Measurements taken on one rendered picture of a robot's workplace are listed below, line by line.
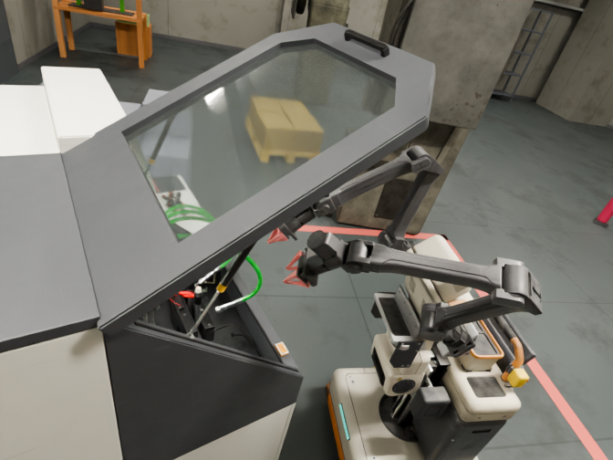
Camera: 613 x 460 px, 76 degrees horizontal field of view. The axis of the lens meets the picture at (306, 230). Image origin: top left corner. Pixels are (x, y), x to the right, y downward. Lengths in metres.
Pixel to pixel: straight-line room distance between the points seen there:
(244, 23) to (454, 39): 7.59
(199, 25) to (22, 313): 9.70
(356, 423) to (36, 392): 1.57
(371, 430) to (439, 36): 2.54
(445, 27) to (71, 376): 2.92
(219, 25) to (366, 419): 9.28
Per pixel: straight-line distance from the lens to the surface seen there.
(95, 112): 1.58
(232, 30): 10.33
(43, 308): 0.89
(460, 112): 3.38
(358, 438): 2.17
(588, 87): 12.32
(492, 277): 1.03
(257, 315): 1.58
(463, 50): 3.25
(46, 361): 0.92
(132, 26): 8.58
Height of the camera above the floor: 2.12
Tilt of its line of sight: 34 degrees down
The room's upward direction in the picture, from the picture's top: 13 degrees clockwise
